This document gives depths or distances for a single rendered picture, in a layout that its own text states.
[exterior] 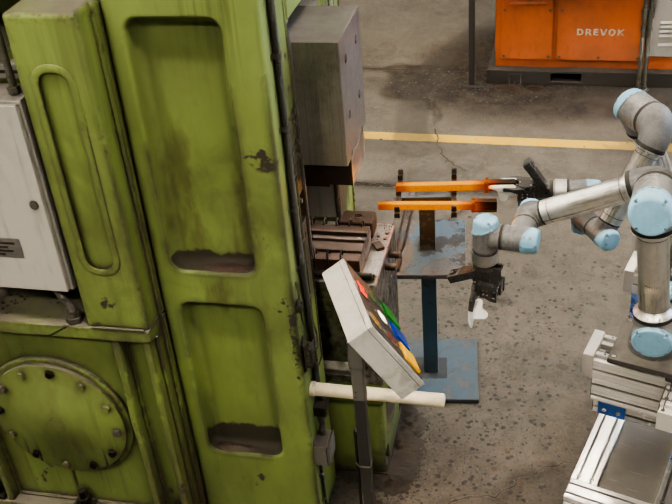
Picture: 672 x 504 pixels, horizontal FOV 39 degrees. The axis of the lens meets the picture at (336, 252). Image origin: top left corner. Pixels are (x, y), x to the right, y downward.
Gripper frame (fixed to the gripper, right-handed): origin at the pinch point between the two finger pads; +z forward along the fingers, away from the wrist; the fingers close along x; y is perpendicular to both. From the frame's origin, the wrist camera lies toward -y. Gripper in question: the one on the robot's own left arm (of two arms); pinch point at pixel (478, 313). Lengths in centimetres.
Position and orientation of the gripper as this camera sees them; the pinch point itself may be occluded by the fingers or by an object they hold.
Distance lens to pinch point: 298.5
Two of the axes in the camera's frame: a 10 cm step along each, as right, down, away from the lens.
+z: 0.8, 8.3, 5.5
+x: 4.8, -5.2, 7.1
